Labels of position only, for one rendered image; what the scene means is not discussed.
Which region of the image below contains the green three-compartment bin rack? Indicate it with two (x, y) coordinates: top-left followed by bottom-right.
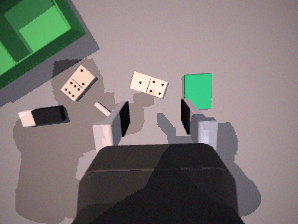
(0, 0), (86, 89)

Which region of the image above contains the cream domino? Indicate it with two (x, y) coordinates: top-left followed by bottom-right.
(61, 65), (96, 101)
(130, 71), (168, 98)

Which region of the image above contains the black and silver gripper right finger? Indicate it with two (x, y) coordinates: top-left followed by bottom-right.
(181, 99), (218, 151)

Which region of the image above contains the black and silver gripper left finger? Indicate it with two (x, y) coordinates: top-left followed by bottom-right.
(93, 101), (130, 153)

